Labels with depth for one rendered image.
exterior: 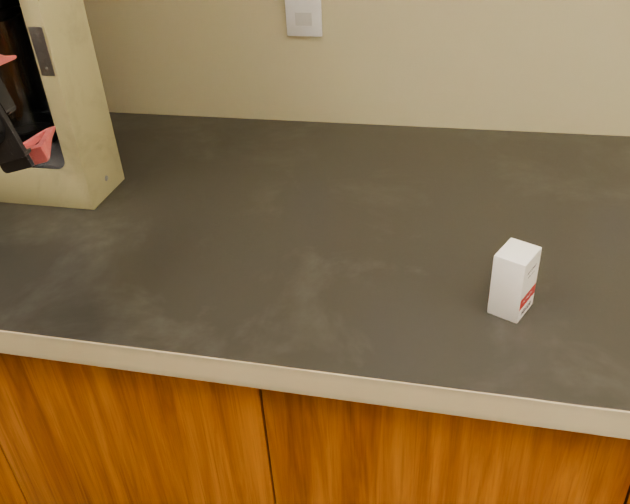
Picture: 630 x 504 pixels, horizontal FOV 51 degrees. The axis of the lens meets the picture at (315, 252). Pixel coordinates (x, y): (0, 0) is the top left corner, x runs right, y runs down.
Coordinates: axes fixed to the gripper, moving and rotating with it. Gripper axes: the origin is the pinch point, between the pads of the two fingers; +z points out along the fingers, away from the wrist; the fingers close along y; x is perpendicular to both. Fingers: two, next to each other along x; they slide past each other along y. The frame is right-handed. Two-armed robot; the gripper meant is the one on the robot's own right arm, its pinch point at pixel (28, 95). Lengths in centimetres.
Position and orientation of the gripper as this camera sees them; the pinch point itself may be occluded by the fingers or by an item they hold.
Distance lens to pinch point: 94.8
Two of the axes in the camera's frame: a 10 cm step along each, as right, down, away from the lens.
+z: 2.4, -5.4, 8.0
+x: -9.2, 1.5, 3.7
